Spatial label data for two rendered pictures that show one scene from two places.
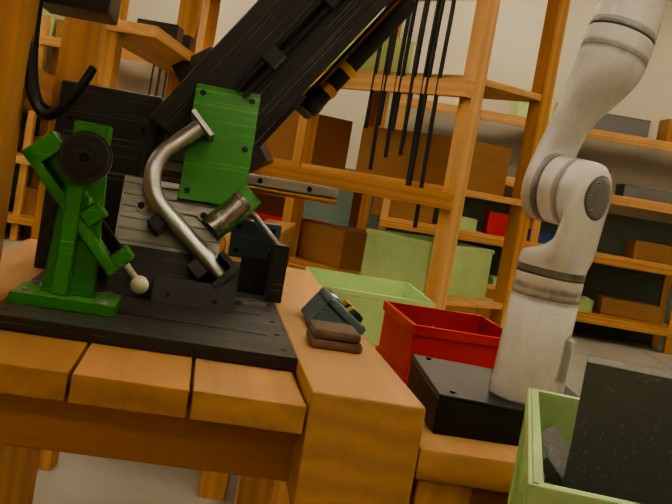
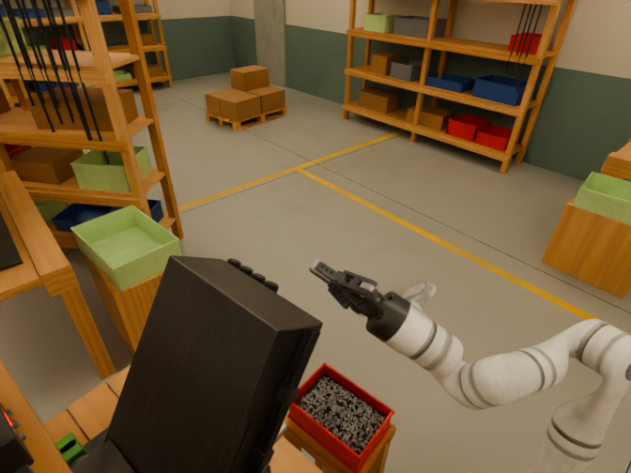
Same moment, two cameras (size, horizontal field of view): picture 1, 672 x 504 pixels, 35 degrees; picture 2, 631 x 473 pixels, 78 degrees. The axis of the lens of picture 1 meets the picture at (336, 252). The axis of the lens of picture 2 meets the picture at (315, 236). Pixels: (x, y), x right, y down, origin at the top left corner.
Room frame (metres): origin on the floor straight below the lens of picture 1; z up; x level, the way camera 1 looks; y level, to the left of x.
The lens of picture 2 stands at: (1.51, 0.37, 2.18)
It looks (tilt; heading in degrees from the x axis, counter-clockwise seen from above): 35 degrees down; 317
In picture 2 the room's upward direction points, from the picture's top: 1 degrees clockwise
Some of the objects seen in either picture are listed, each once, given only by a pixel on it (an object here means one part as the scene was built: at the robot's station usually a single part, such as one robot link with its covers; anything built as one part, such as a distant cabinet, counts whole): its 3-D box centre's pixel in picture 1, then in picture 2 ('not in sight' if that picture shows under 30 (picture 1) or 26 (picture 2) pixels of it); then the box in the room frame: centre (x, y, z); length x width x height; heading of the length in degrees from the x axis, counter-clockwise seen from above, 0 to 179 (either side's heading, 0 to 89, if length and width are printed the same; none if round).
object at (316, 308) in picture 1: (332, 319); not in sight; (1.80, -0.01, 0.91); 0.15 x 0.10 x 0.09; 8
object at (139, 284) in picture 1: (131, 273); not in sight; (1.56, 0.29, 0.96); 0.06 x 0.03 x 0.06; 98
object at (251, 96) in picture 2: not in sight; (246, 96); (7.36, -3.43, 0.37); 1.20 x 0.80 x 0.74; 97
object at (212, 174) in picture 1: (219, 146); not in sight; (1.88, 0.24, 1.17); 0.13 x 0.12 x 0.20; 8
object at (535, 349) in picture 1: (535, 336); not in sight; (1.42, -0.29, 0.99); 0.09 x 0.09 x 0.17; 3
